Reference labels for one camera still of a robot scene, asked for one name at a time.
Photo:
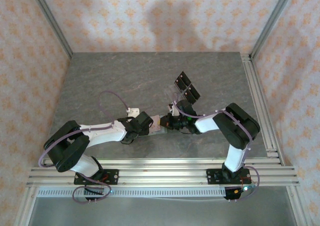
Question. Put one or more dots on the grey metal sheet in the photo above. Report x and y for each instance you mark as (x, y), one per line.
(162, 212)

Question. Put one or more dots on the long aluminium table rail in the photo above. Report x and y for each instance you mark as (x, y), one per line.
(257, 90)

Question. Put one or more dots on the pale pink credit card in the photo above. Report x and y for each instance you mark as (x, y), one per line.
(156, 123)

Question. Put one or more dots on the black controller bracket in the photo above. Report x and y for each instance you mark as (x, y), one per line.
(232, 195)
(93, 191)

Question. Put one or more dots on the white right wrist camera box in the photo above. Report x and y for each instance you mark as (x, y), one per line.
(173, 109)

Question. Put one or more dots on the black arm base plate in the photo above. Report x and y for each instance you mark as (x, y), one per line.
(112, 177)
(212, 176)

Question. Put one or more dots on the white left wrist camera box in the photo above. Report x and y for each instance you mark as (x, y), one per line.
(133, 111)

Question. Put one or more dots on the narrow aluminium extrusion rail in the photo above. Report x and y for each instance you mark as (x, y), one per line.
(162, 162)

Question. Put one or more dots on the translucent green card holder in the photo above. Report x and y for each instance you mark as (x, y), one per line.
(156, 133)

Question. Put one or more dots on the wide aluminium extrusion beam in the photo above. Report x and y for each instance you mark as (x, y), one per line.
(162, 176)

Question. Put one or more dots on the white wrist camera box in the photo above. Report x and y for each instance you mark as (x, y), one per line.
(173, 109)
(133, 111)

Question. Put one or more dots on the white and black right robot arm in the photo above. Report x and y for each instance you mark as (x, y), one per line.
(207, 124)

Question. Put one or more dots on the aluminium upright post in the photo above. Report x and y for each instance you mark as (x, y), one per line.
(270, 20)
(53, 28)

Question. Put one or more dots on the short aluminium frame leg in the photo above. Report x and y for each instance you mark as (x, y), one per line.
(27, 206)
(300, 206)

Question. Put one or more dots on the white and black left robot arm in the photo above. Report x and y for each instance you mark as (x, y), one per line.
(105, 134)

